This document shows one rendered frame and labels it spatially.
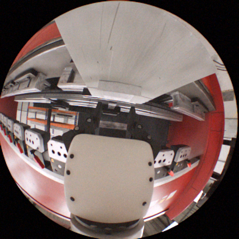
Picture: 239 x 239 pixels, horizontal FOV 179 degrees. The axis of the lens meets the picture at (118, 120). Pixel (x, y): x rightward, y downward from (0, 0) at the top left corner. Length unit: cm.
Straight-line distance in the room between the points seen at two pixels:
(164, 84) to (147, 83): 3
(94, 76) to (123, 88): 6
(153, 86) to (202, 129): 82
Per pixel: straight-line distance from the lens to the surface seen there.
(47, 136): 42
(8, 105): 220
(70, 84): 31
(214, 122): 90
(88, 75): 15
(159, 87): 16
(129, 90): 15
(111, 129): 27
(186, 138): 101
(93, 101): 54
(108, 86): 15
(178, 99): 46
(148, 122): 91
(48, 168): 44
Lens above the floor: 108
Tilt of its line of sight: 1 degrees down
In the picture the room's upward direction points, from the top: 172 degrees counter-clockwise
